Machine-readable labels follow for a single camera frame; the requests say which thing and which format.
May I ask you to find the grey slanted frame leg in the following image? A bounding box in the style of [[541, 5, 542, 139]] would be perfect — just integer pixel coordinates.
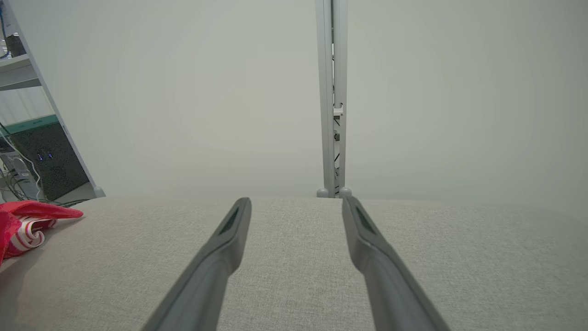
[[0, 0, 107, 199]]

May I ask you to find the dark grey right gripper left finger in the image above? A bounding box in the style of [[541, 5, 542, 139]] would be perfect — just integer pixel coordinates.
[[140, 197, 253, 331]]

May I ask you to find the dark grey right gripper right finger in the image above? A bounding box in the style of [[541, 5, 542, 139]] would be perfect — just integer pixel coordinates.
[[342, 196, 451, 331]]

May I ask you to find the black computer tower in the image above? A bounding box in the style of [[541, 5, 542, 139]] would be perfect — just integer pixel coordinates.
[[9, 122, 90, 202]]

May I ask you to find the white cable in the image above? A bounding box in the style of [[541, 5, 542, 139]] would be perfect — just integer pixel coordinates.
[[0, 136, 43, 201]]

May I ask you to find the grey double partition post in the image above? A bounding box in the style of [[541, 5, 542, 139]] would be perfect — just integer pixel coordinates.
[[315, 0, 353, 199]]

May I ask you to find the white shelf board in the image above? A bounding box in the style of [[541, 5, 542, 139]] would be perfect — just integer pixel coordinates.
[[0, 53, 42, 91]]

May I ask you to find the red jersey with white sleeves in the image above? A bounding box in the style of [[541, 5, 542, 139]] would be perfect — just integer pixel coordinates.
[[0, 200, 84, 267]]

